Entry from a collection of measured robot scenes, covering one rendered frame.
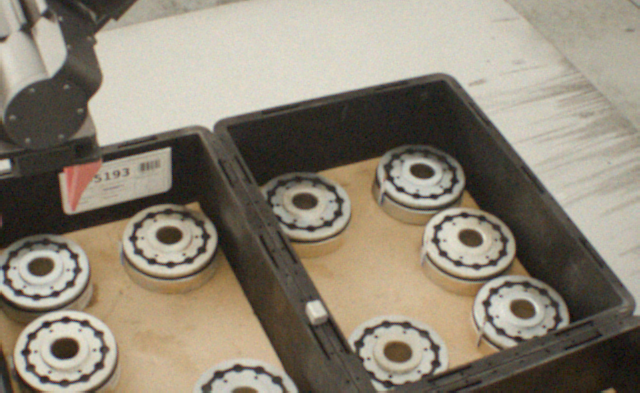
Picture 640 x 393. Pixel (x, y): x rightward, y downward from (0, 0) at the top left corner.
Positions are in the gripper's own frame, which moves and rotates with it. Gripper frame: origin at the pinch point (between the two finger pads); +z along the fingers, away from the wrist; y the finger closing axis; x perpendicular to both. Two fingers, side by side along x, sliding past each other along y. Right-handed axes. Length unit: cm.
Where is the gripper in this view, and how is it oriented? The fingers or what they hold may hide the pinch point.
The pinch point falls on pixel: (34, 206)
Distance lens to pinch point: 82.9
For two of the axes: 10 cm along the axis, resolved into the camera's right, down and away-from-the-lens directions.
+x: -4.0, -6.5, 6.5
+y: 9.1, -1.9, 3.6
